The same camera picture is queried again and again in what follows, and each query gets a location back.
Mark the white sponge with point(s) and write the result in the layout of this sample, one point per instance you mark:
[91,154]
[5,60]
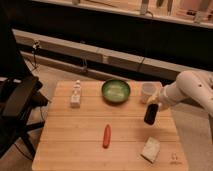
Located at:
[151,149]

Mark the black chair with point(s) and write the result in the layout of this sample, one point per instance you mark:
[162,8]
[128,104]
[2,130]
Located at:
[15,113]

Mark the white toy figure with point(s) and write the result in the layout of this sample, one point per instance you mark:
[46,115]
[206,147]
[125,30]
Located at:
[76,95]

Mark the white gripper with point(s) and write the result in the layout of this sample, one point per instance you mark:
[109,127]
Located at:
[161,98]

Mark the green bowl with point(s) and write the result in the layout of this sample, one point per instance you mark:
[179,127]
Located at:
[115,91]

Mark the white cup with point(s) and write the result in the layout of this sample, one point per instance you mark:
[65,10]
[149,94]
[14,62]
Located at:
[147,90]

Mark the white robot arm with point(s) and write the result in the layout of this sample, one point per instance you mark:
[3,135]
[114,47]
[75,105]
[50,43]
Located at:
[197,85]

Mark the black eraser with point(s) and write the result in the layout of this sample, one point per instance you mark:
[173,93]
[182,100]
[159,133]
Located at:
[150,114]

